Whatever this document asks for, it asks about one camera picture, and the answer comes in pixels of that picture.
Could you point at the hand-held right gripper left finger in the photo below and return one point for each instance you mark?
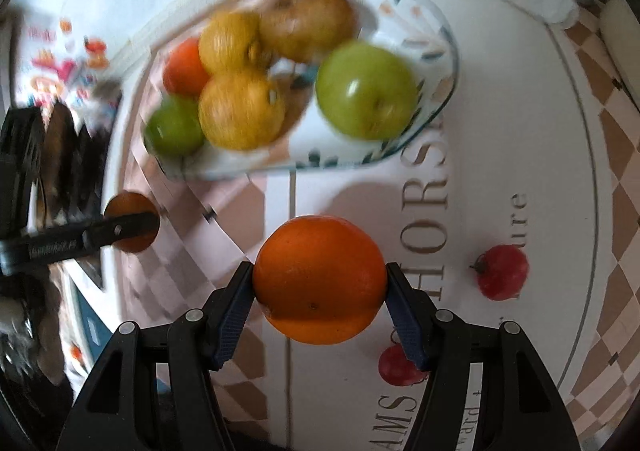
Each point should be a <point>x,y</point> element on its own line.
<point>235,311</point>

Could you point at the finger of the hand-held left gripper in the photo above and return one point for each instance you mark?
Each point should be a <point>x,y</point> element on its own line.
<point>120,229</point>

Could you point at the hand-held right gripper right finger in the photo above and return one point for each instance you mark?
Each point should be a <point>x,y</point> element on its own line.
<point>405,321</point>

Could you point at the dark red-brown fruit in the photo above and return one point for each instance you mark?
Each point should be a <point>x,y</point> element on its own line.
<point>127,203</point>

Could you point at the orange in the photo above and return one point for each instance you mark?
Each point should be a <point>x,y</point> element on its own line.
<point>182,68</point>
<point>320,271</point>

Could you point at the green apple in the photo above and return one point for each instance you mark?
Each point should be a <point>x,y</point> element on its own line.
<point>367,91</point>
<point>172,128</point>

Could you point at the yellow pear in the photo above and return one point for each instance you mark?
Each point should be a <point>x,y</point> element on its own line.
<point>240,111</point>
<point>230,41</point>

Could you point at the brown pear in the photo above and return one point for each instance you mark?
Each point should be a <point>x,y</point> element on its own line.
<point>310,21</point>

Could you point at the patterned oval plate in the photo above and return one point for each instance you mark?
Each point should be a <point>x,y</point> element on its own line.
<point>400,16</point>

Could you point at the small red fruit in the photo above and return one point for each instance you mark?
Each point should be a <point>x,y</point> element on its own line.
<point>502,273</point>
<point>395,366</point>

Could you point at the teal base cabinet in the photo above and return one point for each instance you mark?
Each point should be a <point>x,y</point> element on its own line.
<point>92,321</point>

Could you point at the checkered tablecloth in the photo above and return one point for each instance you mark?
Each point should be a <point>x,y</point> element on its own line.
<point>500,131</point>

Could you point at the colourful wall sticker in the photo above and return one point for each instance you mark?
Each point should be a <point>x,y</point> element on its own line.
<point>60,56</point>

